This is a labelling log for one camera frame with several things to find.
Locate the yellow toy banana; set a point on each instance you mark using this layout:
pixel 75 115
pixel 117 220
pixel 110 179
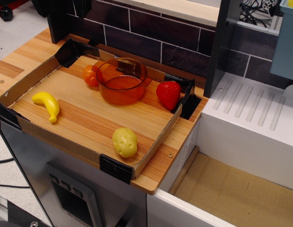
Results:
pixel 50 103

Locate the black caster wheel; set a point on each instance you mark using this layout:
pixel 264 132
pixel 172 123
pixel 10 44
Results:
pixel 6 13

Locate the blue-grey plastic bin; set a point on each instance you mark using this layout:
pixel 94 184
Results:
pixel 282 64

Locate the cardboard fence with black tape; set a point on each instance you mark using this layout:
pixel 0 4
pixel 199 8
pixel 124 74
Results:
pixel 86 122

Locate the white toy sink unit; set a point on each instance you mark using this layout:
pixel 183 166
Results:
pixel 236 170

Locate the dark grey vertical post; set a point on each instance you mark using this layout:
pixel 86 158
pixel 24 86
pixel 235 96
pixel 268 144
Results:
pixel 228 17

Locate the orange transparent plastic pot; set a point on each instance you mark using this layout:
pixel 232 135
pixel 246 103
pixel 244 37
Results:
pixel 122 81

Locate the yellow toy potato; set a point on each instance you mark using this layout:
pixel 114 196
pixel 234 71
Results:
pixel 125 142

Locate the red toy strawberry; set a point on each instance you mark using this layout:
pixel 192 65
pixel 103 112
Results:
pixel 169 93

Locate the orange toy carrot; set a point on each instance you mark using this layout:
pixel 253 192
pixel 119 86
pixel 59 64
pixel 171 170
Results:
pixel 89 76

